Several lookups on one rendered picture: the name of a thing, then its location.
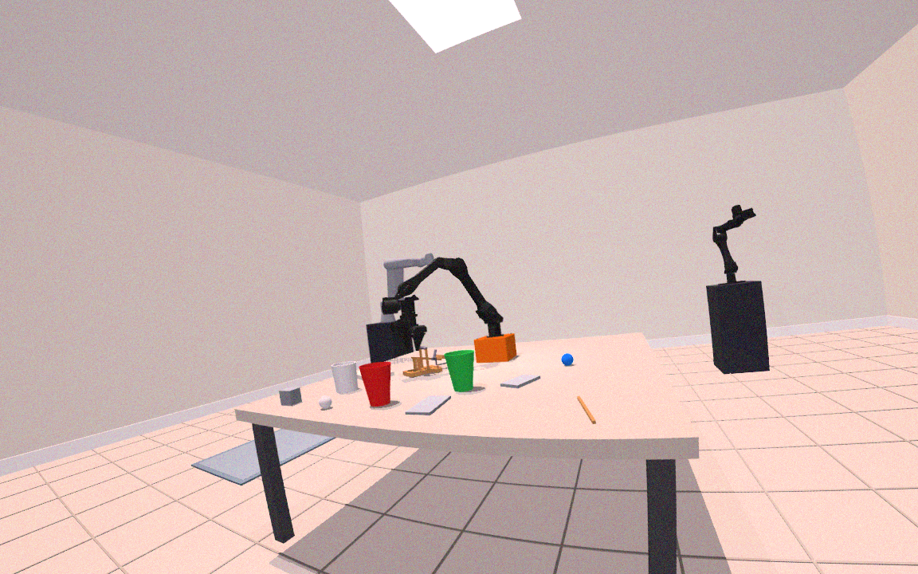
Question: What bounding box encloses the red plastic cup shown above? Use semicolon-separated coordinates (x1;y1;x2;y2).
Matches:
359;362;391;407

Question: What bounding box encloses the orange thin stick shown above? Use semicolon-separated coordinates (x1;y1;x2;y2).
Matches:
577;396;596;424

